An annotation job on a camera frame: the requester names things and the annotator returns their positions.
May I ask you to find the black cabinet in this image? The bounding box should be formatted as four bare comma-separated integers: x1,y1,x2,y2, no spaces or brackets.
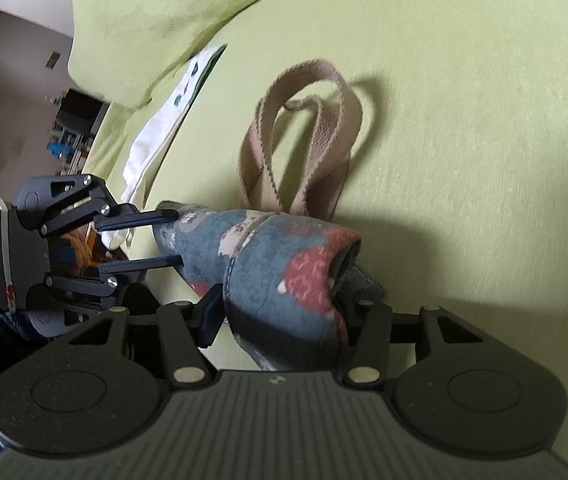
58,88,111,132

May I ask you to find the white printed cloth bag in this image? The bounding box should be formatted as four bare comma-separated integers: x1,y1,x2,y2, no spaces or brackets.
99,44,229,252

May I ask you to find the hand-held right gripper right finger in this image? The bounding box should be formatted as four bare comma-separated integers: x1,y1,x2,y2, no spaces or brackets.
339,300,495,388

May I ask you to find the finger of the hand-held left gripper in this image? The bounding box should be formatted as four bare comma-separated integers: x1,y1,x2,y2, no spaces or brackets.
39,174,179,236
44,255,183,322

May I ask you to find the light green sofa cushion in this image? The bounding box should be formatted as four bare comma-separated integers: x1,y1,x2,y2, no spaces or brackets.
66,0,325,109

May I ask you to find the blue printed shopping bag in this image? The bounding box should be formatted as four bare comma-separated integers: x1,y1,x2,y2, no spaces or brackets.
151,58,385,373

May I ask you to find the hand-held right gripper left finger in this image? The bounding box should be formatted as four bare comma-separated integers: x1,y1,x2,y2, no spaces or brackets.
69,285,225,390

